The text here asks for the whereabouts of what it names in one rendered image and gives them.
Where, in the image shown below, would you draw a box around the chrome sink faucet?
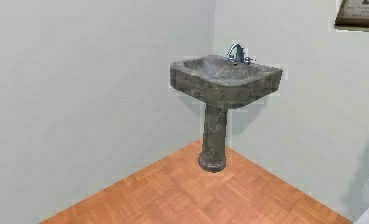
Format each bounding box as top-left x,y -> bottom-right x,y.
226,43 -> 257,66

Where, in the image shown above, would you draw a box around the dark framed wall picture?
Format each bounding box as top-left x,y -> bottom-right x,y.
334,0 -> 369,29

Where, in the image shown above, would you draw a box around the dark grey stone pedestal sink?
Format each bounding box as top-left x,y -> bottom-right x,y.
169,54 -> 283,173

